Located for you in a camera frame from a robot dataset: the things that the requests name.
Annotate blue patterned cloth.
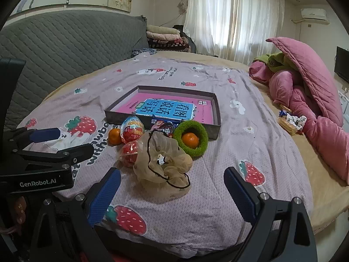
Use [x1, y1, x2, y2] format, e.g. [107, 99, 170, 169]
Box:
[132, 48, 157, 58]

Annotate stack of folded blankets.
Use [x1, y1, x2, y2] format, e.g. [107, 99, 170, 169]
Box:
[146, 24, 195, 53]

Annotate shallow grey cardboard box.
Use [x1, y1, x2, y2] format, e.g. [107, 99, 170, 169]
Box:
[104, 85, 222, 140]

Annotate green fuzzy scrunchie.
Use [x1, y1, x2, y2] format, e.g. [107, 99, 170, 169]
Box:
[173, 120, 209, 158]

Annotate small orange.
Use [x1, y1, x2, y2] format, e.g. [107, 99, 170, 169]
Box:
[108, 128, 122, 146]

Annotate grey quilted headboard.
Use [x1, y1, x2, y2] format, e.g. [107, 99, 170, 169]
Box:
[0, 14, 149, 131]

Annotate white cabinet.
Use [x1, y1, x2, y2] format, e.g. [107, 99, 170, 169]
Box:
[339, 87, 349, 115]

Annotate snack packets by quilt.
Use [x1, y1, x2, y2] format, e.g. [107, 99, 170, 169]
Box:
[278, 109, 307, 135]

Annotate blue book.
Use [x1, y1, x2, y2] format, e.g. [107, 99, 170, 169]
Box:
[135, 98, 197, 122]

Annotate large orange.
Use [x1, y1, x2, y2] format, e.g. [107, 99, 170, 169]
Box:
[181, 132, 199, 149]

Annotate pink book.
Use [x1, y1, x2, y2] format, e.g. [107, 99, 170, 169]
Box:
[112, 92, 214, 124]

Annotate tan bed sheet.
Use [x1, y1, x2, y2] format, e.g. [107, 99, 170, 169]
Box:
[44, 50, 349, 235]

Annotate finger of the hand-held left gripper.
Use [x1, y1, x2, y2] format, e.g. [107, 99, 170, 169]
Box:
[5, 127, 62, 153]
[14, 143, 94, 170]

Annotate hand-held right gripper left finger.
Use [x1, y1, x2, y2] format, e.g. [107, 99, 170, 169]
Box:
[30, 166, 122, 262]

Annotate blue red toy egg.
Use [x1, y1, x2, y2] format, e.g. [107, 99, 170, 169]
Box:
[121, 115, 145, 145]

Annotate white air conditioner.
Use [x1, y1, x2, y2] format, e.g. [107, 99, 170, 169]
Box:
[301, 8, 328, 21]

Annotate green blanket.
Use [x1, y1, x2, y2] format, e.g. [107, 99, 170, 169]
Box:
[253, 52, 311, 74]

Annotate black bag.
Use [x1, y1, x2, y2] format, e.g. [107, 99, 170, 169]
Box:
[173, 25, 195, 52]

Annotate beige sheer scrunchie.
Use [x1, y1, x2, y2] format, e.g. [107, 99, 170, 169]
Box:
[133, 130, 193, 197]

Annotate pink quilt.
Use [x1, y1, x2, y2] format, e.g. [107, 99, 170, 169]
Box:
[249, 37, 349, 184]

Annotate black television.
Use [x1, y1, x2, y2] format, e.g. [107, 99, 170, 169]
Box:
[334, 46, 349, 84]

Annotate dark snack packet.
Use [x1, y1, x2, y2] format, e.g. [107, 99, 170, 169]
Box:
[149, 117, 180, 138]

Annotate strawberry print purple sheet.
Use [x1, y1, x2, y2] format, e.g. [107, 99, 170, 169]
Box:
[16, 52, 314, 252]

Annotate white sheer curtain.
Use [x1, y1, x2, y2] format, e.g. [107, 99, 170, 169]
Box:
[184, 0, 285, 64]

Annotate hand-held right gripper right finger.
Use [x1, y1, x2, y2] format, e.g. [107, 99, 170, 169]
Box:
[224, 166, 318, 262]

